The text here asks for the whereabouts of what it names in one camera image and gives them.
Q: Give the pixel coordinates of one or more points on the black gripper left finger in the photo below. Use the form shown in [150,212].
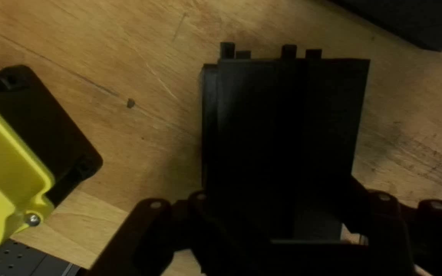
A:
[221,242]

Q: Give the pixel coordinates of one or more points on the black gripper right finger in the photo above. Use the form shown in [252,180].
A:
[400,238]

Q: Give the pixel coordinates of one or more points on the black rail block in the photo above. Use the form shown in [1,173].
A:
[417,22]
[279,137]

